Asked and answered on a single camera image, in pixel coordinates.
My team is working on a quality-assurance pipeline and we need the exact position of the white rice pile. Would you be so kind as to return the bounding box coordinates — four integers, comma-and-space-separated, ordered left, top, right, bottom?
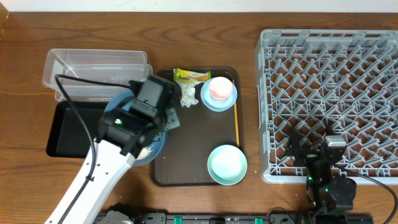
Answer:
137, 146, 153, 160

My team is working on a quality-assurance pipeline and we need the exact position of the dark blue plate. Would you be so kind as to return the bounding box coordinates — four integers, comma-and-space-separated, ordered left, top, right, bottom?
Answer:
104, 91, 167, 167

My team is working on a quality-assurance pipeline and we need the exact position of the white tissue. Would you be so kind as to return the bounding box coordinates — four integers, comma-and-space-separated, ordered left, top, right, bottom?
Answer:
180, 83, 198, 108

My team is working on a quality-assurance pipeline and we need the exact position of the yellow green snack wrapper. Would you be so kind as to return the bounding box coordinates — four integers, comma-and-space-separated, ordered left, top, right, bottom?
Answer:
174, 68, 211, 85

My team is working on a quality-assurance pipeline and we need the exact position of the mint green bowl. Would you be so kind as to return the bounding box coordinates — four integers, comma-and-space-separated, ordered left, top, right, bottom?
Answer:
207, 144, 248, 185

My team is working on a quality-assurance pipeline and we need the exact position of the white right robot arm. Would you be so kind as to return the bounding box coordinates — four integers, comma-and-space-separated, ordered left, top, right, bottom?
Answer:
284, 127, 356, 223

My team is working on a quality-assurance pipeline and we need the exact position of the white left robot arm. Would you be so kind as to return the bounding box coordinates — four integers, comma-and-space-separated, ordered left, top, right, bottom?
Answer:
47, 75, 181, 223

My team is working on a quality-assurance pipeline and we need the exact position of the grey plastic dishwasher rack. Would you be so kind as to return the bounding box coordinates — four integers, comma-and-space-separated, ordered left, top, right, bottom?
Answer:
255, 29, 397, 185

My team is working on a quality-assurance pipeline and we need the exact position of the clear plastic waste bin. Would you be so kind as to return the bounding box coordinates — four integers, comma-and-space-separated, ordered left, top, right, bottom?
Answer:
42, 49, 153, 101

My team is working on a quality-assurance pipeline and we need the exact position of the brown plastic serving tray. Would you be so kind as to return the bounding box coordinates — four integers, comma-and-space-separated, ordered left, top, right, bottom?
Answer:
150, 83, 245, 187

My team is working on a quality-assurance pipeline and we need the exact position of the light blue saucer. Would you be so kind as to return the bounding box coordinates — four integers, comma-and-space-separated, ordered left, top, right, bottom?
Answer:
200, 78, 238, 112

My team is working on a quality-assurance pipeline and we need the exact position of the pink cup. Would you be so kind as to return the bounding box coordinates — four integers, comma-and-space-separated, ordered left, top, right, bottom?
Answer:
208, 77, 233, 100

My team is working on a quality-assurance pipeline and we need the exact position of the black rectangular tray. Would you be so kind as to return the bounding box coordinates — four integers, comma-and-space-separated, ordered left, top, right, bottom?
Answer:
46, 101, 106, 158

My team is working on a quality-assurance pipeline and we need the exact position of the wooden chopstick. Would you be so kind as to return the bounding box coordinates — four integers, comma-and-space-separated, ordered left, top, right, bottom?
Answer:
234, 98, 240, 147

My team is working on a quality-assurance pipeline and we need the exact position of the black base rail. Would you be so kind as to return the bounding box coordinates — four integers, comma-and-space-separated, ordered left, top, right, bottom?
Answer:
93, 212, 374, 224

